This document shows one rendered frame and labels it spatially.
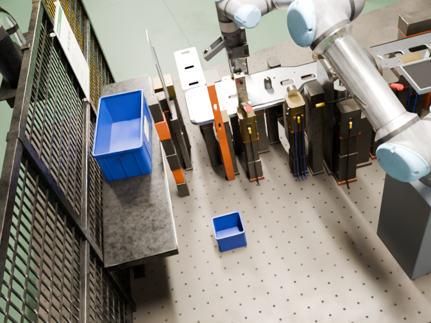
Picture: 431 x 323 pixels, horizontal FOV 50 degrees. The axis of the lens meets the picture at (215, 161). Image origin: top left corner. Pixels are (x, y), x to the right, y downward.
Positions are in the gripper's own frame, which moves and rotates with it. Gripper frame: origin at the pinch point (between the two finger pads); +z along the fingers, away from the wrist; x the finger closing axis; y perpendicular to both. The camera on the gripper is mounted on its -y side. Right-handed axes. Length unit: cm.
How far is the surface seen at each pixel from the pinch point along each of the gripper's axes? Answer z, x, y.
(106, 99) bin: -8.5, -6.6, -47.8
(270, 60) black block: 7.4, 13.1, 18.5
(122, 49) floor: 105, 221, -68
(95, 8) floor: 104, 311, -93
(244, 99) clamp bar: -3.6, -20.5, 0.2
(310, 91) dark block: -5.3, -27.5, 22.3
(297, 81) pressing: 6.6, -6.0, 23.9
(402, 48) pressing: 7, -2, 68
